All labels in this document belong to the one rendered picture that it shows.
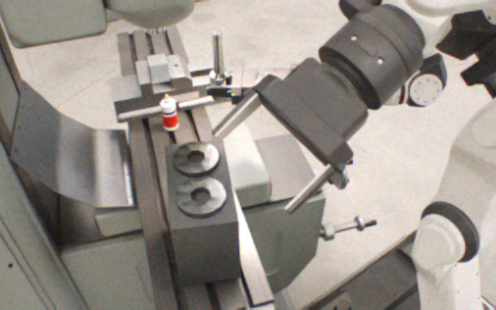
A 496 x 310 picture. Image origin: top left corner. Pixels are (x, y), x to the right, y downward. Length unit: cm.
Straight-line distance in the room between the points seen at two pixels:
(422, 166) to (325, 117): 226
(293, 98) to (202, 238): 43
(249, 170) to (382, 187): 131
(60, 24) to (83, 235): 64
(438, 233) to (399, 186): 156
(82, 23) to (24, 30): 11
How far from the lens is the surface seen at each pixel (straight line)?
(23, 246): 123
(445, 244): 98
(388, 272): 144
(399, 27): 46
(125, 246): 133
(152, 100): 131
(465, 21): 74
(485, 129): 80
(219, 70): 108
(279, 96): 44
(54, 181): 115
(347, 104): 44
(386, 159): 266
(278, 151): 148
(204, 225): 79
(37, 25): 93
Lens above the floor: 176
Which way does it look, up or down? 43 degrees down
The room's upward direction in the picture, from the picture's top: straight up
